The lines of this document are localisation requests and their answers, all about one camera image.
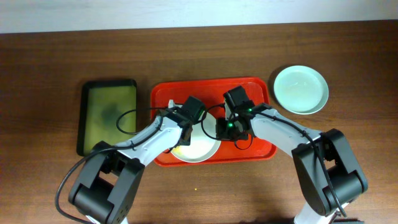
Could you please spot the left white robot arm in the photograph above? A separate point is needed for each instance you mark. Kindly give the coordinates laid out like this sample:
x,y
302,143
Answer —
x,y
107,184

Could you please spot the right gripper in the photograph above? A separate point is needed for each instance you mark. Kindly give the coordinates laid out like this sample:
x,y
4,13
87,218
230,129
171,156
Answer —
x,y
225,134

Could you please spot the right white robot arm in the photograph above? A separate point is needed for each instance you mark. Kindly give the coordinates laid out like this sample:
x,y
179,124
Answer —
x,y
328,171

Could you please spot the red plastic serving tray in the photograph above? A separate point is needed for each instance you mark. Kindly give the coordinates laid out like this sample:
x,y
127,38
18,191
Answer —
x,y
210,92

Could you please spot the light green plate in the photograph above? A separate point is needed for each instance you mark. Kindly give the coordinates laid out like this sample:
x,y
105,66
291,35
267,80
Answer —
x,y
301,90

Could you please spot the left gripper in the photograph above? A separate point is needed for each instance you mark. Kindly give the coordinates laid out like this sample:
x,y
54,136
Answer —
x,y
186,134

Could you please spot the black tray with green liquid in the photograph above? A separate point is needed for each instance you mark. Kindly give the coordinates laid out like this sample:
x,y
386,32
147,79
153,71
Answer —
x,y
102,104

